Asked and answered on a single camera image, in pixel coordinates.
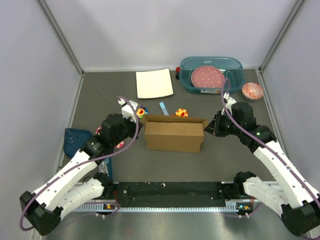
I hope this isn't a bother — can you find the aluminium frame post left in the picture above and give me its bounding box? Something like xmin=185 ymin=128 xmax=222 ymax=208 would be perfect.
xmin=36 ymin=0 xmax=85 ymax=76

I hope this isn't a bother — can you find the rainbow flower plush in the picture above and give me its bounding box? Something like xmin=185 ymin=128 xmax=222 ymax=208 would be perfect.
xmin=136 ymin=106 xmax=148 ymax=119

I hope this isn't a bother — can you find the brown cardboard box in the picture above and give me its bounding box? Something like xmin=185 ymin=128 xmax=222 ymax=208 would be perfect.
xmin=144 ymin=115 xmax=208 ymax=153

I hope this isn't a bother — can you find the pink dotted plate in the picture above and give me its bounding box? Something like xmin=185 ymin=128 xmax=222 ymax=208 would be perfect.
xmin=191 ymin=65 xmax=225 ymax=88

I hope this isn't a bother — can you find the dark blue cloth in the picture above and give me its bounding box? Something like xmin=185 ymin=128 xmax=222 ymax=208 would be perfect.
xmin=63 ymin=128 xmax=92 ymax=158

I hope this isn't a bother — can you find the blue highlighter marker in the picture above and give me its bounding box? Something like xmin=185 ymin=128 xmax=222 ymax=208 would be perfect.
xmin=159 ymin=102 xmax=170 ymax=116

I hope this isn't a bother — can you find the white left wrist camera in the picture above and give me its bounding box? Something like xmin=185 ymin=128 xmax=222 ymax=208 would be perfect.
xmin=118 ymin=97 xmax=139 ymax=123

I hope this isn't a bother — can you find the grey slotted cable duct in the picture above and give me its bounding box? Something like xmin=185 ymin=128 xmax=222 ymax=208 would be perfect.
xmin=74 ymin=202 xmax=253 ymax=213

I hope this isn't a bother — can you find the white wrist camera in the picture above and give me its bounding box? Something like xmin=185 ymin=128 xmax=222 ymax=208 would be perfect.
xmin=118 ymin=97 xmax=139 ymax=123
xmin=223 ymin=92 xmax=237 ymax=114

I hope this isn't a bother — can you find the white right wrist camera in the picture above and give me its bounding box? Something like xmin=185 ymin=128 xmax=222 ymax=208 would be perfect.
xmin=223 ymin=92 xmax=237 ymax=114

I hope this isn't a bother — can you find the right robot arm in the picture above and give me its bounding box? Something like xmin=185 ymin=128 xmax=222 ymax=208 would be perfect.
xmin=204 ymin=98 xmax=320 ymax=237

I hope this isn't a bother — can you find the yellow orange sunflower plush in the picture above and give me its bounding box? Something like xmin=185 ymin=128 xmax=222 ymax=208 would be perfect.
xmin=175 ymin=108 xmax=189 ymax=117

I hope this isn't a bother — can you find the white square plate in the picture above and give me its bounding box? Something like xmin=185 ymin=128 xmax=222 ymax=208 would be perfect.
xmin=135 ymin=68 xmax=174 ymax=99

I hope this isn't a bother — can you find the red capped small bottle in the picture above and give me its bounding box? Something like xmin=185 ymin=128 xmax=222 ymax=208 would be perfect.
xmin=175 ymin=67 xmax=180 ymax=80

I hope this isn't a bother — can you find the pink flower plush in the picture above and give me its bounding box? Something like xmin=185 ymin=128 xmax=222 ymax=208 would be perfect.
xmin=95 ymin=126 xmax=102 ymax=135
xmin=116 ymin=141 xmax=125 ymax=149

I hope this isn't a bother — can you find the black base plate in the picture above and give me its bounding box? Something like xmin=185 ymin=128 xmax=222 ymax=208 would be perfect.
xmin=84 ymin=181 xmax=265 ymax=202

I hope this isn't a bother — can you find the aluminium frame post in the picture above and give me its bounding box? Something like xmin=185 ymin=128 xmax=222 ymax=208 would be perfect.
xmin=36 ymin=0 xmax=85 ymax=76
xmin=258 ymin=0 xmax=306 ymax=74

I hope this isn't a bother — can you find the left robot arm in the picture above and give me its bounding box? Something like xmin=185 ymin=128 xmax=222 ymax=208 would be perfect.
xmin=19 ymin=114 xmax=142 ymax=236

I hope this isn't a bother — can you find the red patterned bowl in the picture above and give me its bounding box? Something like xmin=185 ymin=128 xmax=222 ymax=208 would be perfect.
xmin=241 ymin=82 xmax=264 ymax=101

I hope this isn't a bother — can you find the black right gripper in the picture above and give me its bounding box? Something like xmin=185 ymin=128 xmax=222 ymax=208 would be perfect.
xmin=203 ymin=110 xmax=242 ymax=137

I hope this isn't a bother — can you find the teal plastic basin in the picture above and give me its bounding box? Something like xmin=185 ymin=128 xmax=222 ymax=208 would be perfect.
xmin=179 ymin=56 xmax=246 ymax=94

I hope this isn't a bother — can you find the aluminium frame post right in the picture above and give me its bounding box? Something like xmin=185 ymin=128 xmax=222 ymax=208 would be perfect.
xmin=258 ymin=0 xmax=306 ymax=74

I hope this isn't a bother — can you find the blue packet under arm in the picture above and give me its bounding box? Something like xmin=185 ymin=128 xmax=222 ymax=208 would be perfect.
xmin=98 ymin=158 xmax=113 ymax=179

